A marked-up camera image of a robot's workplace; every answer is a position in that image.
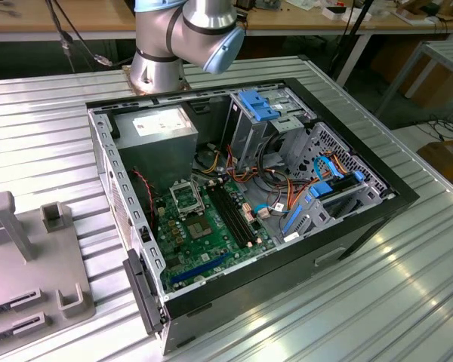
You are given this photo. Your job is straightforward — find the metal CPU socket cover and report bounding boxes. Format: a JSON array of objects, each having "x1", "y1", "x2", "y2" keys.
[{"x1": 168, "y1": 179, "x2": 205, "y2": 215}]

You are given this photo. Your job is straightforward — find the CPU socket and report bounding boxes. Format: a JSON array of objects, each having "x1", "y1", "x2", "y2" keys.
[{"x1": 183, "y1": 214, "x2": 215, "y2": 241}]

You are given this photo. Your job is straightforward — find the black RAM slot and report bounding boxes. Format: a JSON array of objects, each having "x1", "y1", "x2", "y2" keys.
[
  {"x1": 215, "y1": 183, "x2": 256, "y2": 245},
  {"x1": 220, "y1": 182, "x2": 259, "y2": 243},
  {"x1": 205, "y1": 185, "x2": 249, "y2": 250},
  {"x1": 210, "y1": 184, "x2": 252, "y2": 248}
]

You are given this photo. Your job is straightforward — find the metal disk bay cage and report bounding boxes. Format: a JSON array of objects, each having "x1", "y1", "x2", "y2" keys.
[{"x1": 229, "y1": 88, "x2": 315, "y2": 173}]

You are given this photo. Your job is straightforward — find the green motherboard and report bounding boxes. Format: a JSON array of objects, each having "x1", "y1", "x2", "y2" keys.
[{"x1": 155, "y1": 176, "x2": 277, "y2": 294}]

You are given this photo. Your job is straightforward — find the grey power supply unit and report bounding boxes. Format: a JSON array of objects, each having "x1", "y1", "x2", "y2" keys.
[{"x1": 111, "y1": 104, "x2": 200, "y2": 197}]

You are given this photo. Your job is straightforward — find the blue plastic bay latch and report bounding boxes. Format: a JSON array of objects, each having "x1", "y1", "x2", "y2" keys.
[{"x1": 239, "y1": 90, "x2": 276, "y2": 122}]

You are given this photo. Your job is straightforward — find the black case fan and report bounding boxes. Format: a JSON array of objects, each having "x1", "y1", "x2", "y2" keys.
[{"x1": 130, "y1": 165, "x2": 160, "y2": 232}]

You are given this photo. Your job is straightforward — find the blue expansion slot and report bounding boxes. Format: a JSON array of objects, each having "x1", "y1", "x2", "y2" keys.
[{"x1": 171, "y1": 251, "x2": 230, "y2": 287}]

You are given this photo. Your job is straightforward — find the hard disk in blue carrier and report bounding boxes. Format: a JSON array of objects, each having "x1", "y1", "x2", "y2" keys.
[{"x1": 308, "y1": 171, "x2": 365, "y2": 200}]

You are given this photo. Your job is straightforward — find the perforated metal disk cage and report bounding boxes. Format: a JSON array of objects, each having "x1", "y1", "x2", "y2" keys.
[{"x1": 275, "y1": 121, "x2": 397, "y2": 244}]

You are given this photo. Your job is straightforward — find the open black PC case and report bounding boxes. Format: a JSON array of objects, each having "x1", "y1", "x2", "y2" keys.
[{"x1": 85, "y1": 77, "x2": 421, "y2": 356}]

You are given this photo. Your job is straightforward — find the black stand pole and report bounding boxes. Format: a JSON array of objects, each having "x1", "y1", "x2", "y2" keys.
[{"x1": 330, "y1": 0, "x2": 377, "y2": 78}]

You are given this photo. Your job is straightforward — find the grey parts rack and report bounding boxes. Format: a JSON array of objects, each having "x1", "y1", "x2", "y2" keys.
[{"x1": 0, "y1": 190, "x2": 97, "y2": 342}]

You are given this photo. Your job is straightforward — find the brown cardboard boxes stack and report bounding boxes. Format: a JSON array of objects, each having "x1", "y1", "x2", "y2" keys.
[{"x1": 369, "y1": 37, "x2": 453, "y2": 109}]

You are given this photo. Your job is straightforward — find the wooden desk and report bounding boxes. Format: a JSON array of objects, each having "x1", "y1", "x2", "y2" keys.
[{"x1": 0, "y1": 0, "x2": 453, "y2": 86}]

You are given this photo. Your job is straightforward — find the brown cardboard box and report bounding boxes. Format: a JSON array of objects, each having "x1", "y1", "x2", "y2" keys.
[{"x1": 416, "y1": 138, "x2": 453, "y2": 192}]

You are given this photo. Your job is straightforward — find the red orange wire bundle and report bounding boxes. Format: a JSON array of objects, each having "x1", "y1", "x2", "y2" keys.
[
  {"x1": 285, "y1": 150, "x2": 350, "y2": 218},
  {"x1": 224, "y1": 145, "x2": 260, "y2": 184}
]

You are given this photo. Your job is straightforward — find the blue plastic bay rail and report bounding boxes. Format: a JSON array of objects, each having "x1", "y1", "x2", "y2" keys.
[{"x1": 281, "y1": 203, "x2": 304, "y2": 235}]

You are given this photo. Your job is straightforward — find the red black twisted fan wire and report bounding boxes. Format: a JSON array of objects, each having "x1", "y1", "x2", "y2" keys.
[{"x1": 130, "y1": 168, "x2": 156, "y2": 229}]

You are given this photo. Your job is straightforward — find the blue flat data wire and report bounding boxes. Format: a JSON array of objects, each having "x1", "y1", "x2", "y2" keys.
[{"x1": 313, "y1": 154, "x2": 343, "y2": 183}]

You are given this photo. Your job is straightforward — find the black cable silver plug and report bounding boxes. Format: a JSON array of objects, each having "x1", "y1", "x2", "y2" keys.
[
  {"x1": 56, "y1": 0, "x2": 114, "y2": 69},
  {"x1": 45, "y1": 0, "x2": 76, "y2": 75}
]

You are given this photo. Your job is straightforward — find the tangled black floor cables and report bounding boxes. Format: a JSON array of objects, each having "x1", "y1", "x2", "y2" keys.
[{"x1": 417, "y1": 112, "x2": 453, "y2": 143}]

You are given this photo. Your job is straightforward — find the metal shelf frame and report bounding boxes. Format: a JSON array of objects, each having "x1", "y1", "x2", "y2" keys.
[{"x1": 375, "y1": 39, "x2": 453, "y2": 118}]

